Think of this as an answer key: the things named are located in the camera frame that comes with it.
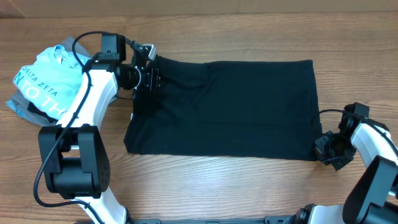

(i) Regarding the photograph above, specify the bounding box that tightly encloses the grey folded garment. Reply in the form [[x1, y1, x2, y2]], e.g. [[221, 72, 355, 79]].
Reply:
[[6, 37, 74, 126]]

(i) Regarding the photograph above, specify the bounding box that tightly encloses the light blue printed t-shirt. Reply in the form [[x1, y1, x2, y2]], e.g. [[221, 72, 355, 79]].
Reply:
[[13, 45, 90, 121]]

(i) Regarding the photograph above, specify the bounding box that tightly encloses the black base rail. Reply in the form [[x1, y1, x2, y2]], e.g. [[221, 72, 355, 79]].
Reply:
[[133, 215, 295, 224]]

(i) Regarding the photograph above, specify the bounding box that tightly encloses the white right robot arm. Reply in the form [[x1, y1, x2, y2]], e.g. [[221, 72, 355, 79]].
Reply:
[[285, 102, 397, 223]]

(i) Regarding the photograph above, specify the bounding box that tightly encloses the black t-shirt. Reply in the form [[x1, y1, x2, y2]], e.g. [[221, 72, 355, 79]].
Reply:
[[124, 57, 322, 161]]

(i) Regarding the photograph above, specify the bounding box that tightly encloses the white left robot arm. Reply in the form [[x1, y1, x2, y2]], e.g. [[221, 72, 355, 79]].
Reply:
[[33, 32, 161, 223]]

